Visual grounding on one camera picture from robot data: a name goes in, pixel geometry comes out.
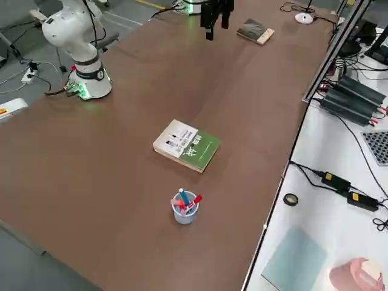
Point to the black power adapter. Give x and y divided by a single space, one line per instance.
336 181
362 201

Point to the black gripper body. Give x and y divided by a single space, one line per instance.
212 6

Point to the white desk lamp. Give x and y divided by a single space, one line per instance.
304 18

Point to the white box yellow label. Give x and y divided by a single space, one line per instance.
10 110

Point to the green and white book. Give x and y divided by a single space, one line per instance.
188 145

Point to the grey perforated plate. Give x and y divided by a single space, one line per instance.
377 148

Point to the red marker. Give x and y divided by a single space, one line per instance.
194 202

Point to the pink marker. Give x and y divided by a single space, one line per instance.
175 202

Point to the dark hand-print book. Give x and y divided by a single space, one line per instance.
253 30

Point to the white power strip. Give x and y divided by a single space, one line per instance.
28 75

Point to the aluminium frame post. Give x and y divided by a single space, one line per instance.
332 51

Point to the clear blue pen cup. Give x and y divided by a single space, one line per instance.
184 216

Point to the pale green plastic sheet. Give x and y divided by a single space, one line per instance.
294 257

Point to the black finned power supply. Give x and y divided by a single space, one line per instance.
348 106
363 89

